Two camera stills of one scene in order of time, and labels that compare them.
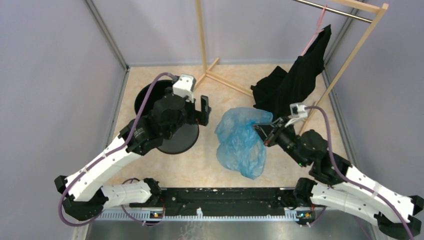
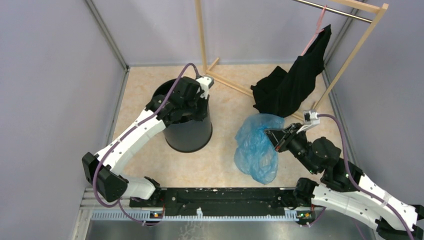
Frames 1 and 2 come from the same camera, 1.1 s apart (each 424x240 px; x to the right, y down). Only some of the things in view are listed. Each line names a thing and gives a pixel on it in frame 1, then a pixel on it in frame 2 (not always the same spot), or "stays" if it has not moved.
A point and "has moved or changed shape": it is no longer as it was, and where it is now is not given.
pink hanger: (317, 30) stays
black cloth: (277, 92) stays
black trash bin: (183, 139) has moved or changed shape
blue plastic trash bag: (241, 147) has moved or changed shape
